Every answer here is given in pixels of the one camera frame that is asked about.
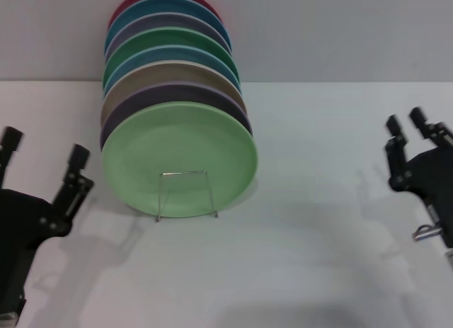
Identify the beige plate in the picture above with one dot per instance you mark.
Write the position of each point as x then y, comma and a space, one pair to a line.
166, 73

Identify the light blue plate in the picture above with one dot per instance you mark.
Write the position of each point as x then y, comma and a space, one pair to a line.
159, 55

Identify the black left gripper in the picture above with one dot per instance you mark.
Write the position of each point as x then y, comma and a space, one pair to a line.
17, 229

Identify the grey purple plate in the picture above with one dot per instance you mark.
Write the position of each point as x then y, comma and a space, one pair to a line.
170, 21

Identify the light green plate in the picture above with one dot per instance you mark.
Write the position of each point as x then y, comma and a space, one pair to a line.
177, 158

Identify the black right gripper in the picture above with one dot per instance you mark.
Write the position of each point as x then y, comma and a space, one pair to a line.
435, 179

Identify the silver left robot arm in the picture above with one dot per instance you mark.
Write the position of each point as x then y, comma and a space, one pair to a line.
7, 317

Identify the dark green plate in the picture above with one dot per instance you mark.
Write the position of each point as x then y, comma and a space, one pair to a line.
170, 37

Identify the lavender plate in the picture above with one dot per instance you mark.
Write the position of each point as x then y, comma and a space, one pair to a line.
177, 94

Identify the teal blue plate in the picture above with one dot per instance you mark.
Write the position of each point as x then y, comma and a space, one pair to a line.
170, 5

